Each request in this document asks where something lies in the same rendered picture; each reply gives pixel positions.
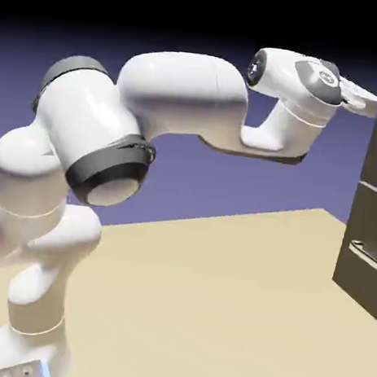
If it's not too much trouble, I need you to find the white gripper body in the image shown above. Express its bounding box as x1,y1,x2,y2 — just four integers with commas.
335,75,377,120

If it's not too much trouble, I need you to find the dark wooden cabinet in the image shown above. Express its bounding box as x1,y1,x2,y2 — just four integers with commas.
328,46,377,315

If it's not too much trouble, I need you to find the tall drawer front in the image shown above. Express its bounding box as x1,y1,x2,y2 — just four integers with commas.
328,179,377,314

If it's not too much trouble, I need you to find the long metal drawer handle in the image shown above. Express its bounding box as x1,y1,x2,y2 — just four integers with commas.
346,239,377,270

